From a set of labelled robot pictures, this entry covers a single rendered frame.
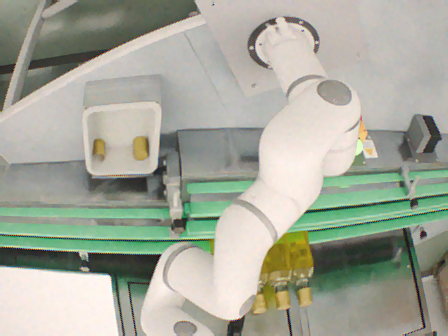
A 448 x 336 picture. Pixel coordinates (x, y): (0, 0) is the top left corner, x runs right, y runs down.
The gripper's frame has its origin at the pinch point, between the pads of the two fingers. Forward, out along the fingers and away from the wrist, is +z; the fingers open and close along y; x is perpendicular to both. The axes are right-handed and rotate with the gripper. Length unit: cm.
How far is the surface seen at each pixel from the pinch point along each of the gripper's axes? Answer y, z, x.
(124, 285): -11.7, 9.4, 28.5
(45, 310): -11, -7, 50
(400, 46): 47, 53, -30
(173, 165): 15.5, 29.8, 18.7
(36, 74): -14, 85, 87
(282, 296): 1.6, 8.0, -9.7
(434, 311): -317, 131, -259
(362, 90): 29, 51, -22
